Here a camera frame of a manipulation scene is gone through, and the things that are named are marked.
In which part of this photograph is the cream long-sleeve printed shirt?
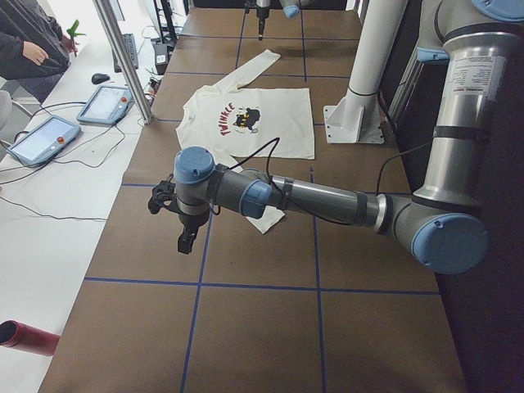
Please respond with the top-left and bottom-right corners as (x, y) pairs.
(176, 48), (316, 236)

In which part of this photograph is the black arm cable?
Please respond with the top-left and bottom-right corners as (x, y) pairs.
(208, 137), (435, 216)

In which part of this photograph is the near teach pendant tablet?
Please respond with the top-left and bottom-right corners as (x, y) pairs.
(7, 115), (81, 167)

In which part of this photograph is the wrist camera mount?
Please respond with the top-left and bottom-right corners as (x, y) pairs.
(147, 174), (180, 215)

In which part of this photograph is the white pedestal column with base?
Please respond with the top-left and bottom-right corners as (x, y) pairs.
(323, 0), (408, 144)

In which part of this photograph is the teach pendant tablet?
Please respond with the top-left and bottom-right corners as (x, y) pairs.
(7, 115), (81, 167)
(76, 85), (133, 126)

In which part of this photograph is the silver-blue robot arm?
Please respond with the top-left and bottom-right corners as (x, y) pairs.
(244, 0), (313, 41)
(165, 1), (523, 274)

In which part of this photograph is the green toy object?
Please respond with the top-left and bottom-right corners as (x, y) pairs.
(66, 19), (85, 41)

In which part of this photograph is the black keyboard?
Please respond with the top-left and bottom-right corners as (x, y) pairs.
(112, 33), (139, 74)

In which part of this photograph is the aluminium frame post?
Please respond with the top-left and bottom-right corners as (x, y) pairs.
(93, 0), (153, 124)

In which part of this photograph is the black computer mouse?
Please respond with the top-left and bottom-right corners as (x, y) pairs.
(91, 73), (111, 85)

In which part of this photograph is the red cardboard tube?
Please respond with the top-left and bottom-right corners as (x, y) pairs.
(1, 320), (61, 356)

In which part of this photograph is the far teach pendant tablet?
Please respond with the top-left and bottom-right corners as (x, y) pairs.
(76, 85), (133, 126)

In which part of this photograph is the person in black jacket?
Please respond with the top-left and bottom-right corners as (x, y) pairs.
(1, 0), (76, 103)

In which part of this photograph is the black box with label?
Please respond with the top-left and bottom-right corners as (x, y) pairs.
(152, 42), (169, 75)

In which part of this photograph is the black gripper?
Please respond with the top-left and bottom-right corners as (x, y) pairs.
(255, 0), (269, 41)
(177, 215), (209, 255)

